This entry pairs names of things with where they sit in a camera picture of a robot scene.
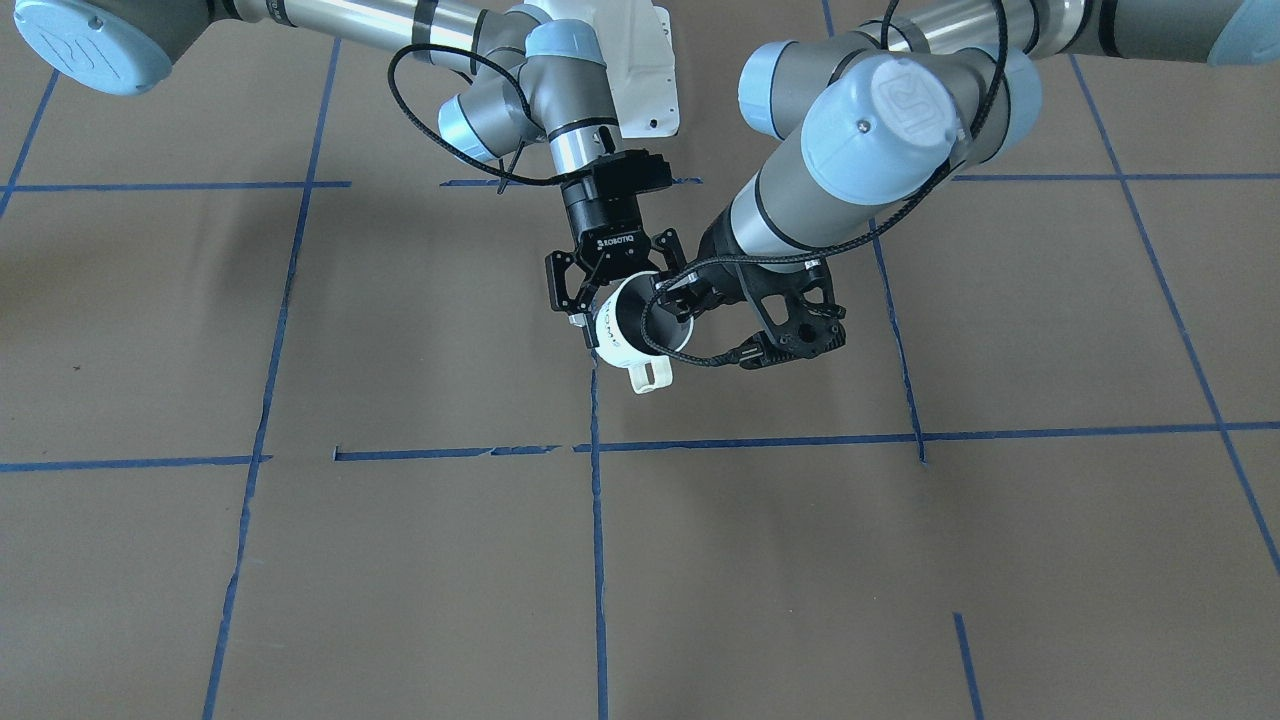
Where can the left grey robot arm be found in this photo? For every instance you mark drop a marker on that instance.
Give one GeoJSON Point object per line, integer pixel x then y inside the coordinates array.
{"type": "Point", "coordinates": [873, 120]}

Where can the white ribbed HOME mug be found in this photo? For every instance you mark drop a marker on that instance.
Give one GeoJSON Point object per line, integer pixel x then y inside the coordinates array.
{"type": "Point", "coordinates": [619, 325]}

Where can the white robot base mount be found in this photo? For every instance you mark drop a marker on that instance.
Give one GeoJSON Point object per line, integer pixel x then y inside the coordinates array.
{"type": "Point", "coordinates": [637, 43]}

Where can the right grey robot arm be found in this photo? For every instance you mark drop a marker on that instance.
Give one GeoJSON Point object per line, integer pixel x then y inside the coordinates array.
{"type": "Point", "coordinates": [541, 93]}

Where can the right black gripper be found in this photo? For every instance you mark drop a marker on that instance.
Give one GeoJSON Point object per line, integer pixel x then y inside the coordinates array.
{"type": "Point", "coordinates": [603, 226]}

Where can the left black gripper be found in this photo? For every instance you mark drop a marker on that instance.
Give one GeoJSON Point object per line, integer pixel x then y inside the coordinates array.
{"type": "Point", "coordinates": [718, 268]}

